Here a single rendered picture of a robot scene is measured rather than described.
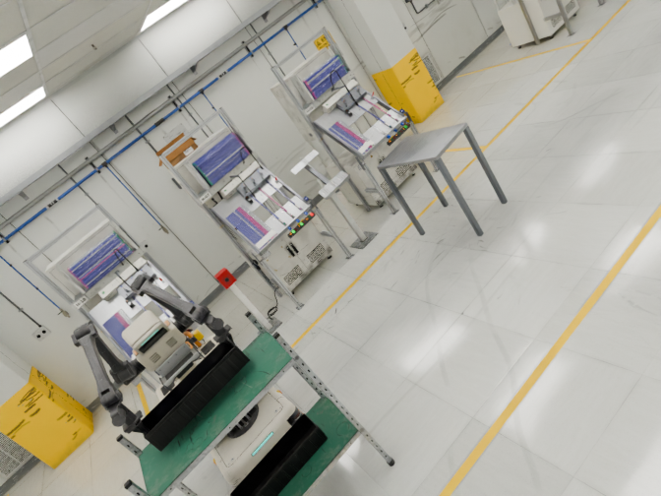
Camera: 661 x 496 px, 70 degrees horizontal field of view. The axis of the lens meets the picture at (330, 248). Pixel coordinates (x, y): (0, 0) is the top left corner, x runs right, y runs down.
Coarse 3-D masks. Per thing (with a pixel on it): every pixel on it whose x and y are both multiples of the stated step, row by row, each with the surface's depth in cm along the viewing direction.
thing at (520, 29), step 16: (496, 0) 665; (512, 0) 645; (528, 0) 628; (544, 0) 625; (560, 0) 596; (512, 16) 660; (528, 16) 642; (544, 16) 628; (560, 16) 608; (512, 32) 679; (528, 32) 661; (544, 32) 644
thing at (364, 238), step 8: (320, 184) 475; (336, 200) 481; (336, 208) 488; (344, 208) 487; (344, 216) 488; (352, 224) 493; (360, 232) 499; (368, 232) 512; (376, 232) 501; (360, 240) 505; (368, 240) 497; (360, 248) 494
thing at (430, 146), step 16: (448, 128) 385; (464, 128) 371; (400, 144) 422; (416, 144) 399; (432, 144) 379; (448, 144) 362; (384, 160) 414; (400, 160) 391; (416, 160) 373; (432, 160) 361; (480, 160) 386; (384, 176) 416; (432, 176) 446; (448, 176) 363; (496, 192) 400; (464, 208) 375; (416, 224) 436
